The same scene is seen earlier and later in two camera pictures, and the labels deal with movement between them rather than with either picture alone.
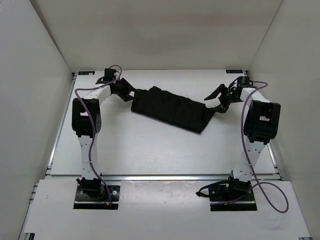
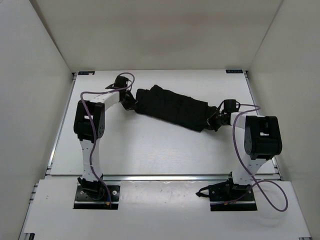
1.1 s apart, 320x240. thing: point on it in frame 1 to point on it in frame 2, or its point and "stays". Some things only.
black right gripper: [217, 92] to [210, 120]
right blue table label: [234, 71] stays
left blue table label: [86, 72] stays
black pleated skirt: [178, 109] stays
